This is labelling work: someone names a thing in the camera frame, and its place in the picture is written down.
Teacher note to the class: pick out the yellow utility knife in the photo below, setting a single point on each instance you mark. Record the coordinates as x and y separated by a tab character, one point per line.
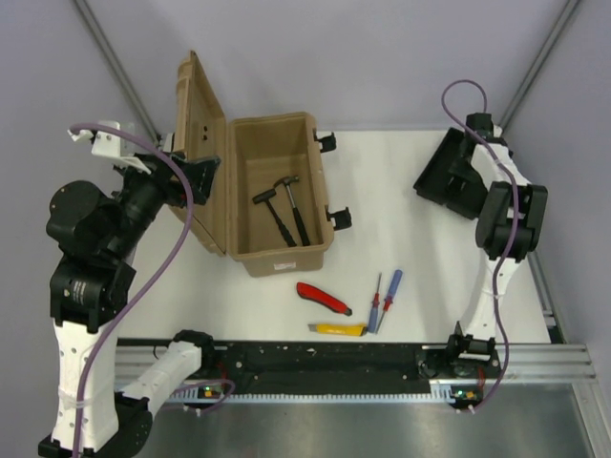
352	330

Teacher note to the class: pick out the black claw hammer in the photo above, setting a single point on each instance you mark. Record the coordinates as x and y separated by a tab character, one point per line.
287	182

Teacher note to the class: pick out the aluminium frame post left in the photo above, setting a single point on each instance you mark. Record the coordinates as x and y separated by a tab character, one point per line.
115	67

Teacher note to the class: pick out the tan plastic tool box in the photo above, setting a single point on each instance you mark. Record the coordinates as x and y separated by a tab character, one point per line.
255	153

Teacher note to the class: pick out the aluminium frame post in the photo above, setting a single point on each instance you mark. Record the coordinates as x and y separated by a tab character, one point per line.
566	16
115	67

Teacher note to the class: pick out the aluminium frame post right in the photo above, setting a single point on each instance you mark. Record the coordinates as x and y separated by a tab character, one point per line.
566	16

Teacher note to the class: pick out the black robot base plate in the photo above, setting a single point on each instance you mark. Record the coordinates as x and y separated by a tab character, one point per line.
293	368

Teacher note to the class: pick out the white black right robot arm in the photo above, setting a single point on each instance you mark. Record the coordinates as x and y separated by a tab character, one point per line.
507	230

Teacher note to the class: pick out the aluminium front rail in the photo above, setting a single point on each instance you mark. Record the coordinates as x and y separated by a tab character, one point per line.
528	363

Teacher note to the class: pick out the black tool box tray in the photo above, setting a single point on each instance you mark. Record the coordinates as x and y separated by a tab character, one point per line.
450	180

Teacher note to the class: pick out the black mallet hammer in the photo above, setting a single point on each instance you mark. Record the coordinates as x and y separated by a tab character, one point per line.
265	197

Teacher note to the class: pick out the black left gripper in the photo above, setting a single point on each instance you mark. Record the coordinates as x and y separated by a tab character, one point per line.
158	169

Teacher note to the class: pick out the red utility knife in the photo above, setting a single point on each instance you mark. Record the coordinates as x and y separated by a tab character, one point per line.
312	293

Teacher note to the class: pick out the blue handle screwdriver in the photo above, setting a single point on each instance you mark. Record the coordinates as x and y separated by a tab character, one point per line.
389	297

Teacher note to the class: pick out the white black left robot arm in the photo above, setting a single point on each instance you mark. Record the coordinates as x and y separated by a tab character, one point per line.
96	234

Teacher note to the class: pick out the red handle screwdriver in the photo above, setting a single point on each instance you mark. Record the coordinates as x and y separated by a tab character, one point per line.
374	313

